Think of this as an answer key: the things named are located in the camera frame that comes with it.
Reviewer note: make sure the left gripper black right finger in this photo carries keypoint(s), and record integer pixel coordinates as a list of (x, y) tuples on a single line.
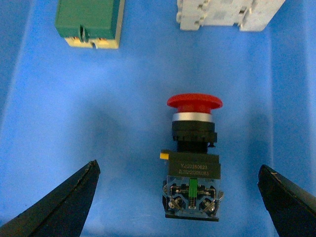
[(291, 208)]

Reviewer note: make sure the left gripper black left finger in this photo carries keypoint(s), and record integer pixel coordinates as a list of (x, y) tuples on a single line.
[(62, 212)]

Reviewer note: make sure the red mushroom push button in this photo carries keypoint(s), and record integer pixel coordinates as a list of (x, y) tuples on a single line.
[(192, 187)]

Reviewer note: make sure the blue plastic tray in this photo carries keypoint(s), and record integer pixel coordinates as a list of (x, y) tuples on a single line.
[(61, 107)]

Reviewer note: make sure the white circuit breaker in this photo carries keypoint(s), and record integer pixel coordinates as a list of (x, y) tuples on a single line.
[(248, 15)]

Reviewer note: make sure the green knife switch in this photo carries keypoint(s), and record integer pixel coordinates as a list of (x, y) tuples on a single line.
[(90, 23)]

